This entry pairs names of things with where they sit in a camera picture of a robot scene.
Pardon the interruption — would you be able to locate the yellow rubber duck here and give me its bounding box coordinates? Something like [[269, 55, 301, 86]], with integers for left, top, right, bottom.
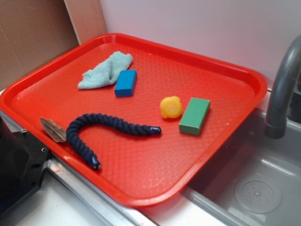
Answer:
[[160, 96, 182, 119]]

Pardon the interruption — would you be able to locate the green wooden block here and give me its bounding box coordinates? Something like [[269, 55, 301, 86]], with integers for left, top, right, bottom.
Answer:
[[179, 97, 210, 136]]

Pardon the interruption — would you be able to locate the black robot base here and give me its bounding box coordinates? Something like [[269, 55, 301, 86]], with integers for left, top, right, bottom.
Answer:
[[0, 119, 49, 216]]

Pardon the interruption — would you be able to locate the blue wooden block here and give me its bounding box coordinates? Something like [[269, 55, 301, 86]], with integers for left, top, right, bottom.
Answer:
[[114, 70, 137, 97]]

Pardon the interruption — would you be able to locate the red plastic tray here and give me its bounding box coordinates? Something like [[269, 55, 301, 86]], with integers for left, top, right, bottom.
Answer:
[[0, 33, 267, 207]]

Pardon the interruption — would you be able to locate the light teal cloth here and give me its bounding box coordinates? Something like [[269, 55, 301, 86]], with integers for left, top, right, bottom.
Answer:
[[78, 51, 133, 89]]

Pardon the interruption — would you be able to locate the brown wood piece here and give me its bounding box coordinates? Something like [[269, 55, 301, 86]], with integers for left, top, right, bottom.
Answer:
[[40, 117, 66, 143]]

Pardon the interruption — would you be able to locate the grey plastic sink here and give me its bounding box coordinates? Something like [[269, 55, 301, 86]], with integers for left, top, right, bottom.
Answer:
[[183, 110, 301, 226]]

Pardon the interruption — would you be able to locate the grey faucet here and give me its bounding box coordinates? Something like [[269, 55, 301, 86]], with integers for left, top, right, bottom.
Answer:
[[264, 36, 301, 139]]

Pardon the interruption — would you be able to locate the brown cardboard panel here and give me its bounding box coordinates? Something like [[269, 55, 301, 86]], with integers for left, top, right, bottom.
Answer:
[[0, 0, 109, 91]]

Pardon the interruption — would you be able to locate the dark blue rope toy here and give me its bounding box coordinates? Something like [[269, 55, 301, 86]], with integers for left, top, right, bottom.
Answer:
[[66, 113, 162, 170]]

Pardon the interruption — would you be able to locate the metal rail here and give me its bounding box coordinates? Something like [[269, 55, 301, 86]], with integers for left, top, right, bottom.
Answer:
[[0, 110, 156, 226]]

